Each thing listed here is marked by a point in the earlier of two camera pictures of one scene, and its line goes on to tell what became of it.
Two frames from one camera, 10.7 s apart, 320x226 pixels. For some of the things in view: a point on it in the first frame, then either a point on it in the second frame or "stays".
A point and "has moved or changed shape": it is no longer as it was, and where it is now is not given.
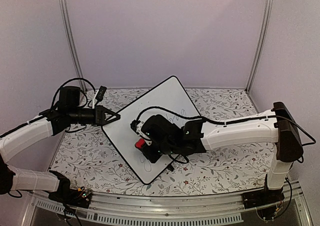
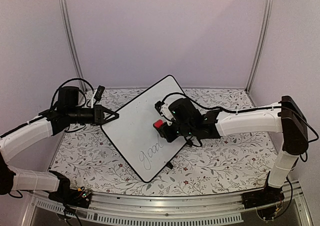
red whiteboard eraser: (139, 144) has moved or changed shape
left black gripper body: (98, 116) stays
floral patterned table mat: (95, 163) stays
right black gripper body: (153, 156) -> (171, 136)
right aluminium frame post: (269, 5) stays
